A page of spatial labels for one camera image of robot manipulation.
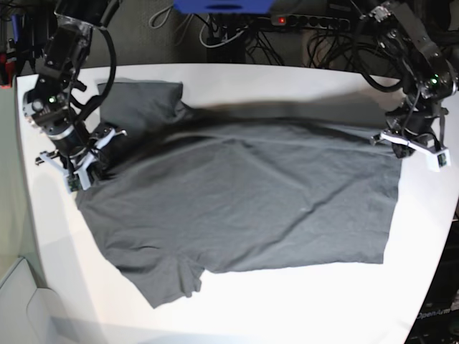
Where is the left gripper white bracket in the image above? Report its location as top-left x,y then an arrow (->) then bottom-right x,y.
369,107 -> 451,172

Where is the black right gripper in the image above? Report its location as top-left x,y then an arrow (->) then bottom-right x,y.
35,124 -> 127,188

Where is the dark grey t-shirt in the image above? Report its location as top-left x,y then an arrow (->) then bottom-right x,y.
76,82 -> 402,307

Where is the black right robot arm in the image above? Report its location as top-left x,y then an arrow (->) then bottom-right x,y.
23,1 -> 126,193

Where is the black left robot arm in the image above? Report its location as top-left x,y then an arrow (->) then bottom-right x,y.
351,1 -> 458,172

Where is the red black clamp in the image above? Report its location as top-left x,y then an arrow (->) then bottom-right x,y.
0,52 -> 15,88

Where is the black power strip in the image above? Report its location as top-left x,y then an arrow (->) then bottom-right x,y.
270,14 -> 351,32

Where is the blue plastic box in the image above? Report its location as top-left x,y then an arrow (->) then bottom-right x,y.
173,0 -> 274,14

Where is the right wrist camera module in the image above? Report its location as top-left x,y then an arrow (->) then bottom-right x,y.
65,175 -> 82,194

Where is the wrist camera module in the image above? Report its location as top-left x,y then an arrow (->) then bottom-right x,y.
65,175 -> 82,194
433,150 -> 451,171

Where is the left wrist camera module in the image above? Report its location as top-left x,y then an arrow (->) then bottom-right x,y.
433,150 -> 451,171

